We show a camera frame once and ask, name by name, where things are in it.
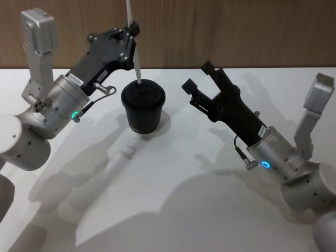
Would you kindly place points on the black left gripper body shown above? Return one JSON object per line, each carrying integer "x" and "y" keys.
{"x": 101, "y": 56}

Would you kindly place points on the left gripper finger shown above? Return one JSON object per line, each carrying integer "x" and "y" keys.
{"x": 123, "y": 31}
{"x": 129, "y": 51}

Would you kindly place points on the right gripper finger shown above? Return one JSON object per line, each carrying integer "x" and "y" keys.
{"x": 200, "y": 101}
{"x": 219, "y": 77}

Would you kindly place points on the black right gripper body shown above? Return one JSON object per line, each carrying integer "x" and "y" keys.
{"x": 233, "y": 110}

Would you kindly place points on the white drinking straw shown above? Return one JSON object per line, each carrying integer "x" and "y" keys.
{"x": 137, "y": 65}

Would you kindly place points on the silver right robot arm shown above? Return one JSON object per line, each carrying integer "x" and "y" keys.
{"x": 279, "y": 151}

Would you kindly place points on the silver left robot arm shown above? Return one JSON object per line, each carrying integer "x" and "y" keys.
{"x": 61, "y": 105}

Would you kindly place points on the black cup lid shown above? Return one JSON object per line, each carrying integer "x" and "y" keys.
{"x": 143, "y": 93}

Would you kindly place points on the black paper cup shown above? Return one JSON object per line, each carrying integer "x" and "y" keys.
{"x": 143, "y": 118}

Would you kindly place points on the white plastic tube piece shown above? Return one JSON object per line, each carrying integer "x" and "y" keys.
{"x": 125, "y": 152}

